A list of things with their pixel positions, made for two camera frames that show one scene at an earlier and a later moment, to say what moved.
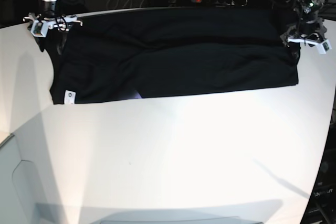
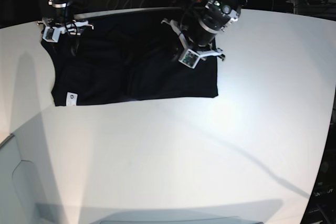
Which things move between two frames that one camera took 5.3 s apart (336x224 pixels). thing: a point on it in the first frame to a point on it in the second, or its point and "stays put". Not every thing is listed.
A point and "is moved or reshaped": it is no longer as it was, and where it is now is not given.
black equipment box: [321, 206] stays put
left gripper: [49, 15] to [63, 18]
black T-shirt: [130, 54] is moved or reshaped
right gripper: [313, 31] to [200, 38]
